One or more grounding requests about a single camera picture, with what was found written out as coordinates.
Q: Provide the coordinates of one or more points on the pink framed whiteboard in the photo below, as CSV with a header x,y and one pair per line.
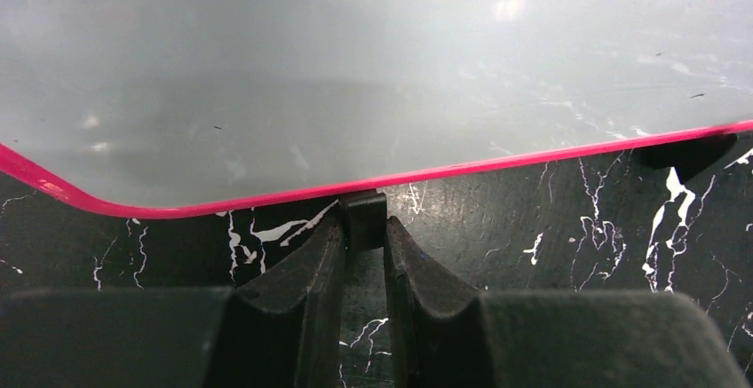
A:
x,y
178,108

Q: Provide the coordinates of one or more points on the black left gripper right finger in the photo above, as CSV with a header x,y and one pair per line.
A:
x,y
446,333

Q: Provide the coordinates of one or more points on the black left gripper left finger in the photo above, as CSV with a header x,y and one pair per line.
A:
x,y
279,330

